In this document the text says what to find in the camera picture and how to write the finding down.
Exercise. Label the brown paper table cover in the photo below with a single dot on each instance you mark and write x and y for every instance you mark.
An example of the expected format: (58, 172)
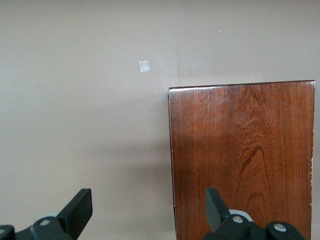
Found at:
(75, 100)

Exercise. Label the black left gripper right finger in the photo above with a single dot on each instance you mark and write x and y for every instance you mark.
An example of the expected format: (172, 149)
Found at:
(217, 212)

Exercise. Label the dark brown wooden cabinet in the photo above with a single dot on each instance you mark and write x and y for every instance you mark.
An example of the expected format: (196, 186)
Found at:
(237, 162)

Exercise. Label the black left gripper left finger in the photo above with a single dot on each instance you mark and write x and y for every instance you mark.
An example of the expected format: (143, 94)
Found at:
(72, 212)

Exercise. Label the small clear tape patch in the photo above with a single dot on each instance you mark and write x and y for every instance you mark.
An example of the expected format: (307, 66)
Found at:
(144, 66)

